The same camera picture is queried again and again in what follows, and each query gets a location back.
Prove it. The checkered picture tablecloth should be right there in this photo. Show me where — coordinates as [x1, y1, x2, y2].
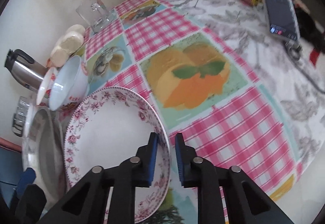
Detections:
[77, 0, 302, 223]

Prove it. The stainless steel thermos jug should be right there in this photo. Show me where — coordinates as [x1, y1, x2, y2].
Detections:
[4, 49, 47, 93]

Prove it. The smartphone on stand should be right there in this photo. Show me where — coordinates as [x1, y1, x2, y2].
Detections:
[263, 0, 300, 42]

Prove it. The strawberry pattern bowl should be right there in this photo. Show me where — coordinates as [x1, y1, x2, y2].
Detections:
[36, 67, 58, 106]

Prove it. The bag of steamed buns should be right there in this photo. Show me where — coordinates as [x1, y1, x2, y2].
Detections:
[47, 24, 85, 68]

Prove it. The grey floral table cover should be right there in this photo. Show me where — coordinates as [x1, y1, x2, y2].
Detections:
[163, 0, 324, 166]

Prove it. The black cable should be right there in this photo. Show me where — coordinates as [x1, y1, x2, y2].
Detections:
[286, 41, 325, 95]

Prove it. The floral round plate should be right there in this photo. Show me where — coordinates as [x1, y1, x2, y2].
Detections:
[64, 87, 171, 223]

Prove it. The clear glass mug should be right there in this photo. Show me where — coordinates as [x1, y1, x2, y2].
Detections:
[76, 0, 116, 33]

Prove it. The large stainless steel plate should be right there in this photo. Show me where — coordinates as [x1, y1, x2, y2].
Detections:
[22, 107, 66, 209]

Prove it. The white tray with glasses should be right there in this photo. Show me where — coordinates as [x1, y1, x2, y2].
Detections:
[12, 96, 35, 138]

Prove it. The light blue small bowl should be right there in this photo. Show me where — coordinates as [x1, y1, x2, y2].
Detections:
[49, 55, 89, 111]

